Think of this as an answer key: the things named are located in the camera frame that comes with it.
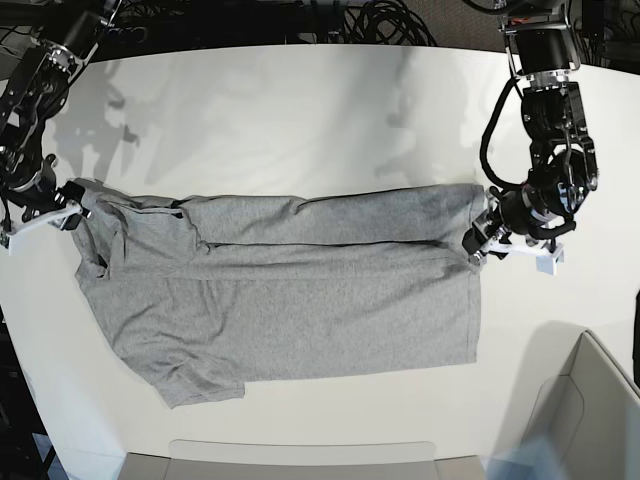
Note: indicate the grey T-shirt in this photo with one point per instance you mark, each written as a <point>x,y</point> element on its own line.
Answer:
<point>201,296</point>

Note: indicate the black power strip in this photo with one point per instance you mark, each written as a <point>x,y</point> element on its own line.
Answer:
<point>127,35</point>

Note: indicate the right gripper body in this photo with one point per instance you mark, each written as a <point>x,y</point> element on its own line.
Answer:
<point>33,186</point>

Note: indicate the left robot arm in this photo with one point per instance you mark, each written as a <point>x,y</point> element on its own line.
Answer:
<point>540,45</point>

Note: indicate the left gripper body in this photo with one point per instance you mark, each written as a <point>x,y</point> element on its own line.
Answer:
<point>540,211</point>

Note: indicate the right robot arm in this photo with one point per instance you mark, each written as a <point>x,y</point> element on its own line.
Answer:
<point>65,35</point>

